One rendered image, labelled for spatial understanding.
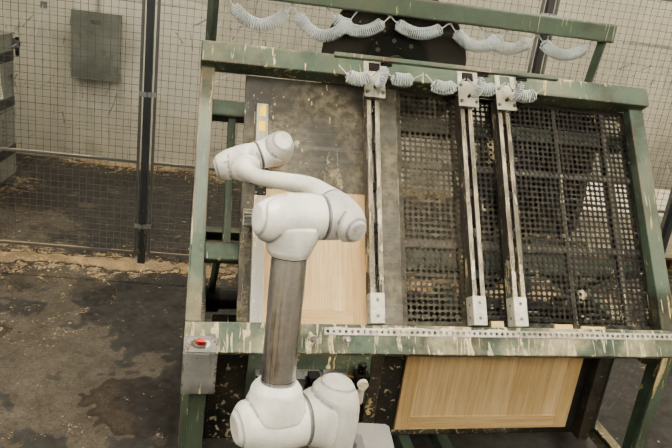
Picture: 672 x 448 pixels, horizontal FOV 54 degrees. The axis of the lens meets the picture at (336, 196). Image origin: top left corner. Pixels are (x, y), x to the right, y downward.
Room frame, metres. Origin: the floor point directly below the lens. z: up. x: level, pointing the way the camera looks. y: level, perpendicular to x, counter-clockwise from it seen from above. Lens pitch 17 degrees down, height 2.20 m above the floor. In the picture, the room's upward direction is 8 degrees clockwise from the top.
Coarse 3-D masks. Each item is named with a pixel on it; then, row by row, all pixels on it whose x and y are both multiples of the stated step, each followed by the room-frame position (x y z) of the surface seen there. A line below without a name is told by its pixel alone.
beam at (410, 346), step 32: (224, 352) 2.21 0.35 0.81; (256, 352) 2.24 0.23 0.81; (320, 352) 2.29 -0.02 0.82; (352, 352) 2.32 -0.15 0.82; (384, 352) 2.35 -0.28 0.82; (416, 352) 2.39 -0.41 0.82; (448, 352) 2.42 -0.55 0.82; (480, 352) 2.45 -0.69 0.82; (512, 352) 2.49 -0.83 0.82; (544, 352) 2.52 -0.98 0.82; (576, 352) 2.56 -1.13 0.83; (608, 352) 2.59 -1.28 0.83; (640, 352) 2.63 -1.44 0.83
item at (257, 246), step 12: (264, 120) 2.80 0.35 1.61; (264, 132) 2.77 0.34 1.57; (252, 228) 2.53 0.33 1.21; (252, 240) 2.49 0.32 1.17; (252, 252) 2.46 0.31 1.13; (252, 264) 2.43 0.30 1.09; (252, 276) 2.41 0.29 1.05; (252, 288) 2.38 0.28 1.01; (252, 300) 2.35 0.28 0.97; (252, 312) 2.33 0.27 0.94
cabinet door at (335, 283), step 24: (288, 192) 2.67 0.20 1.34; (336, 240) 2.60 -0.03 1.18; (360, 240) 2.63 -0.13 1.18; (264, 264) 2.47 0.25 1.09; (312, 264) 2.52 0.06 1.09; (336, 264) 2.54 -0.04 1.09; (360, 264) 2.57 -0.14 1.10; (264, 288) 2.41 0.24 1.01; (312, 288) 2.46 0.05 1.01; (336, 288) 2.49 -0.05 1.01; (360, 288) 2.51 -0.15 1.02; (264, 312) 2.36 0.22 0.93; (312, 312) 2.40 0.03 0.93; (336, 312) 2.43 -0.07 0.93; (360, 312) 2.45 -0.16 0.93
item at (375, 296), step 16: (368, 64) 3.01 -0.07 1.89; (384, 64) 2.88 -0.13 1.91; (368, 80) 2.97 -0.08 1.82; (384, 80) 2.86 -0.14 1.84; (368, 96) 2.92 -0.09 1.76; (384, 96) 2.94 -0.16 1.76; (368, 112) 2.92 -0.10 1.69; (368, 128) 2.87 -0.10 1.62; (368, 144) 2.83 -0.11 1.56; (368, 160) 2.79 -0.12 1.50; (368, 176) 2.74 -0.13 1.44; (368, 192) 2.71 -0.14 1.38; (368, 208) 2.67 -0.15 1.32; (368, 224) 2.63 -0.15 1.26; (368, 240) 2.60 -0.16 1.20; (368, 256) 2.56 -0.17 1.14; (368, 272) 2.53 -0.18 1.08; (368, 288) 2.50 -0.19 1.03; (368, 304) 2.46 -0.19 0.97; (384, 304) 2.44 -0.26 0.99; (368, 320) 2.42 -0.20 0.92; (384, 320) 2.41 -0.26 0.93
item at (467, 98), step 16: (480, 80) 3.00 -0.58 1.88; (464, 96) 3.05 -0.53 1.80; (464, 112) 3.05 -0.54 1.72; (464, 128) 3.00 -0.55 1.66; (464, 144) 2.95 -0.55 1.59; (464, 160) 2.91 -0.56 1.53; (464, 176) 2.87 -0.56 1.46; (464, 192) 2.84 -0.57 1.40; (464, 208) 2.80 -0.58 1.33; (464, 224) 2.77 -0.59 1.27; (464, 240) 2.74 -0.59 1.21; (480, 240) 2.71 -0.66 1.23; (464, 256) 2.71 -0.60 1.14; (480, 256) 2.67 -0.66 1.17; (480, 272) 2.63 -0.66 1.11; (480, 288) 2.59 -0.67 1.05; (480, 304) 2.55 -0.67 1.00; (480, 320) 2.51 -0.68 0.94
